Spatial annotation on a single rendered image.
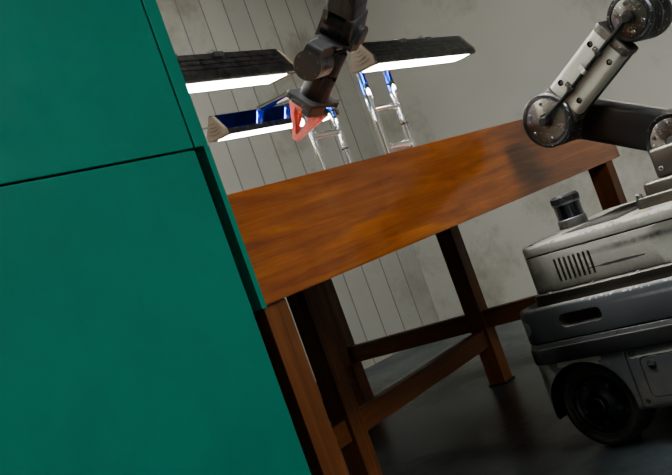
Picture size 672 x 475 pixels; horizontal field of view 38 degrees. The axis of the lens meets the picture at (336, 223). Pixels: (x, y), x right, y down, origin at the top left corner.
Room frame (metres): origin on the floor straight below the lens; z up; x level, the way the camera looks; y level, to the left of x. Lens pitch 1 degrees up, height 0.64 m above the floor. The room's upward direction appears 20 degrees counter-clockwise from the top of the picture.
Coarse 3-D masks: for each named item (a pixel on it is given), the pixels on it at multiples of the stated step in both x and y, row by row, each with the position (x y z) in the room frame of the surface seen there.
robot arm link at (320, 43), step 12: (360, 24) 1.84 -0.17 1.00; (324, 36) 1.86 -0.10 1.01; (360, 36) 1.84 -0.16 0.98; (312, 48) 1.80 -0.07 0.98; (324, 48) 1.80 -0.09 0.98; (336, 48) 1.83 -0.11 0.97; (348, 48) 1.86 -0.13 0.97; (300, 60) 1.82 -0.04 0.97; (312, 60) 1.81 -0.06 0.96; (324, 60) 1.81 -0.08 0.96; (300, 72) 1.82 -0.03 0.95; (312, 72) 1.81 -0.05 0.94; (324, 72) 1.83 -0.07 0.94
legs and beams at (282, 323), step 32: (608, 192) 2.94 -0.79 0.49; (448, 256) 3.28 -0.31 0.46; (320, 288) 3.59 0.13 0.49; (480, 288) 3.30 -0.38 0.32; (256, 320) 1.57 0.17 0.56; (288, 320) 1.60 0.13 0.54; (320, 320) 2.59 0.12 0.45; (448, 320) 3.34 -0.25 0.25; (480, 320) 3.26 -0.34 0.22; (512, 320) 3.21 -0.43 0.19; (288, 352) 1.58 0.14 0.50; (320, 352) 2.57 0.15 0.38; (352, 352) 3.59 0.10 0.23; (384, 352) 3.51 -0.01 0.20; (448, 352) 3.06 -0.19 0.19; (480, 352) 3.21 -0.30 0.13; (288, 384) 1.56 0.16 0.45; (320, 384) 2.59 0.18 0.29; (352, 384) 3.60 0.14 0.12; (416, 384) 2.87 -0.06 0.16; (320, 416) 1.59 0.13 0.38; (352, 416) 2.58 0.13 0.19; (384, 416) 2.71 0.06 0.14; (320, 448) 1.57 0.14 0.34; (352, 448) 2.58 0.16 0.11
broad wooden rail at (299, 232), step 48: (432, 144) 2.11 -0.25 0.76; (480, 144) 2.29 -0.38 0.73; (528, 144) 2.50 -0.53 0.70; (576, 144) 2.76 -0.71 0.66; (240, 192) 1.58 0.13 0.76; (288, 192) 1.68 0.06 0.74; (336, 192) 1.79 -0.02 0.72; (384, 192) 1.91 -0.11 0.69; (432, 192) 2.06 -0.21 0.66; (480, 192) 2.22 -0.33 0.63; (528, 192) 2.42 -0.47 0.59; (288, 240) 1.64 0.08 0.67; (336, 240) 1.75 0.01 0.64; (384, 240) 1.86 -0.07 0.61; (288, 288) 1.61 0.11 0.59
